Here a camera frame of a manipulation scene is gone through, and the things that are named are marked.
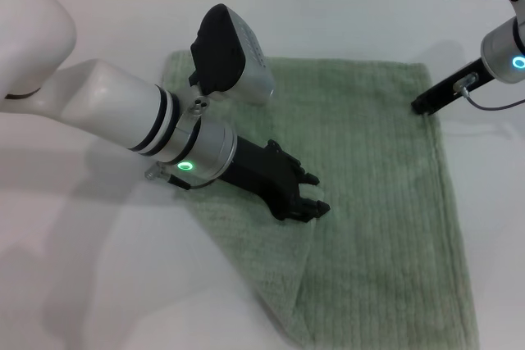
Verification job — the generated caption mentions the green ribbed towel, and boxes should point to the green ribbed towel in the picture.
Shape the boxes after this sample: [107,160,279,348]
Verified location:
[162,49,480,350]

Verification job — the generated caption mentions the left arm cable with connector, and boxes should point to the left arm cable with connector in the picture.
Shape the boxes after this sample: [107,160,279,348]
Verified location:
[144,162,221,192]

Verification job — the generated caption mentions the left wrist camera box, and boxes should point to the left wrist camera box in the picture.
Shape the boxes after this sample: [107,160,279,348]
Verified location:
[187,2,276,107]

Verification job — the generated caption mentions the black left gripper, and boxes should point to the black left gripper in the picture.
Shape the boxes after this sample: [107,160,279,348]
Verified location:
[220,135,331,224]

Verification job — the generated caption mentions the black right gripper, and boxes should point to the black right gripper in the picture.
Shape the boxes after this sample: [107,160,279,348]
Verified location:
[411,56,494,116]

